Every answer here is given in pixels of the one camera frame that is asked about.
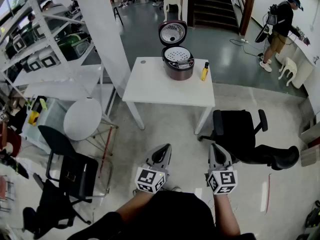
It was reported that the tipped black office chair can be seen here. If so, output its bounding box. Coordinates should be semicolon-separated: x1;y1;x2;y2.
197;108;300;171

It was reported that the green rice cooker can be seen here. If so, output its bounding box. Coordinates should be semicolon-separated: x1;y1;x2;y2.
56;32;91;62

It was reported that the white square table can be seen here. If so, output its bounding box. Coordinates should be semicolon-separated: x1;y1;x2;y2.
121;56;216;135

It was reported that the white metal shelf rack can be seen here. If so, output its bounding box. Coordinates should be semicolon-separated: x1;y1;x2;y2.
0;0;106;100

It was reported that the red stick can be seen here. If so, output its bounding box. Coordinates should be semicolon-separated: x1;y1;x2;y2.
98;125;114;179

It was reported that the red floor cable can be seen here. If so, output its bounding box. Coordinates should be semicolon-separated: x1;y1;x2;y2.
265;173;273;214

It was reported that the black bar stool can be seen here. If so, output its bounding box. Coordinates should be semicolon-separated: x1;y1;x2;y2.
112;5;125;27

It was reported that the yellow oil bottle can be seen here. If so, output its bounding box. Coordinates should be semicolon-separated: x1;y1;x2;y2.
200;61;210;82

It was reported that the white round shell chair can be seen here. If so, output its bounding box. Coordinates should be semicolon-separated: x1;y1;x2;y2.
62;97;120;158

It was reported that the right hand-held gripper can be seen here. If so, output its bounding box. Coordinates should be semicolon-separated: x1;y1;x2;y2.
206;143;238;195

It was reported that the white perforated steamer tray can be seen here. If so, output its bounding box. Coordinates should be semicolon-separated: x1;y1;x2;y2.
163;46;193;63

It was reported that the white small stool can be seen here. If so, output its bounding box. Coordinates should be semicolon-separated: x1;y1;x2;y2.
278;56;298;87

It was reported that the yellow box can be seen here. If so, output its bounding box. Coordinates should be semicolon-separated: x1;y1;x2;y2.
27;110;41;127

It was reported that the black metal-frame chair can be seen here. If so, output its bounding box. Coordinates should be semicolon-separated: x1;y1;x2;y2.
37;125;100;204

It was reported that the brown wooden post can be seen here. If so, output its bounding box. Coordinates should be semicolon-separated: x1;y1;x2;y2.
238;0;257;37

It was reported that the cardboard box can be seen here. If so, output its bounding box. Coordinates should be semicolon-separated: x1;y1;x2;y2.
299;143;320;168

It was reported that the yellow black power tool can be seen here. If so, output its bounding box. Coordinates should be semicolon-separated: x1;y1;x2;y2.
304;207;320;236

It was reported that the dark wooden staircase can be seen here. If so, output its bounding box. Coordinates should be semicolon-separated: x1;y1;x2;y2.
187;0;241;32

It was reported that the person's black clothing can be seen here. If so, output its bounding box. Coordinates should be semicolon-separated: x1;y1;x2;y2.
66;190;257;240

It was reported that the person's left forearm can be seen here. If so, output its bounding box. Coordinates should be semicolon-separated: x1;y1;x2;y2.
115;190;156;225

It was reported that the person's right forearm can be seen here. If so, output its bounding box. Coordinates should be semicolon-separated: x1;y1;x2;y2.
212;192;242;238

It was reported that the dark red rice cooker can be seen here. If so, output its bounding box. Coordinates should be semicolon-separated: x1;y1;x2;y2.
157;20;195;82

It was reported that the white cabinet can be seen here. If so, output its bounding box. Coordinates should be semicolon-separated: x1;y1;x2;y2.
290;45;316;90

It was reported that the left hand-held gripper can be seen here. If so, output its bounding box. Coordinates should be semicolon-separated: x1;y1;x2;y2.
134;143;173;194

